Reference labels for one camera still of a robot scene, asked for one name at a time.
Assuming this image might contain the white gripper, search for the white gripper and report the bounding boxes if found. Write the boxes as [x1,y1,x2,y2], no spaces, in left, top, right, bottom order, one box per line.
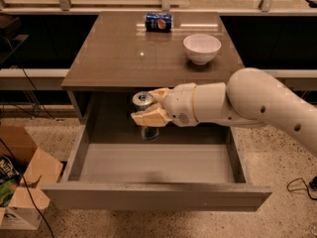
[131,83,198,127]

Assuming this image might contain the red bull can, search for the red bull can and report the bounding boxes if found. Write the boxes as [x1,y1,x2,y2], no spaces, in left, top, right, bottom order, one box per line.
[132,91,159,141]

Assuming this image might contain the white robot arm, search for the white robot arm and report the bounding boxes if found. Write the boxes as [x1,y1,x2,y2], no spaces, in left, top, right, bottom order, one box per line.
[132,68,317,155]

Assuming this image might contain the grey cabinet with glossy top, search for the grey cabinet with glossy top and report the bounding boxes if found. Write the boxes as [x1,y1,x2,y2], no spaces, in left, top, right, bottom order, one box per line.
[62,12,243,121]

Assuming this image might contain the open grey top drawer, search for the open grey top drawer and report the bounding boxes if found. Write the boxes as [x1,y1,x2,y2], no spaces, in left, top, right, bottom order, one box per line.
[43,92,271,211]

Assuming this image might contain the blue pepsi can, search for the blue pepsi can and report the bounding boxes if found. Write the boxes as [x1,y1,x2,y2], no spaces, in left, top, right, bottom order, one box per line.
[145,13,172,33]

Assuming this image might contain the white bowl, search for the white bowl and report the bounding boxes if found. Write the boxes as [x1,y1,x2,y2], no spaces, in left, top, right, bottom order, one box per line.
[183,34,222,64]

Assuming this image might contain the open cardboard box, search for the open cardboard box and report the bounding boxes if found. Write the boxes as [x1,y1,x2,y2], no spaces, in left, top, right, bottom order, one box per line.
[0,126,62,230]

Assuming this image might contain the green snack bag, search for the green snack bag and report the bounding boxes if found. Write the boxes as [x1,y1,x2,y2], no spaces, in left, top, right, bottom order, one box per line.
[0,155,20,207]

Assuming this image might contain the black cable left floor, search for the black cable left floor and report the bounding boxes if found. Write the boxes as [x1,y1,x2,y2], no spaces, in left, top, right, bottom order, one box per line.
[0,37,57,238]

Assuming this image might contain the black cable floor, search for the black cable floor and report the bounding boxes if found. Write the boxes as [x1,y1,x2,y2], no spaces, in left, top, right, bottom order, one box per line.
[286,176,317,201]
[0,37,57,238]

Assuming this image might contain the black cable right floor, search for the black cable right floor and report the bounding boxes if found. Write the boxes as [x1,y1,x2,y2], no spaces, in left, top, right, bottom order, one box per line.
[286,176,317,201]

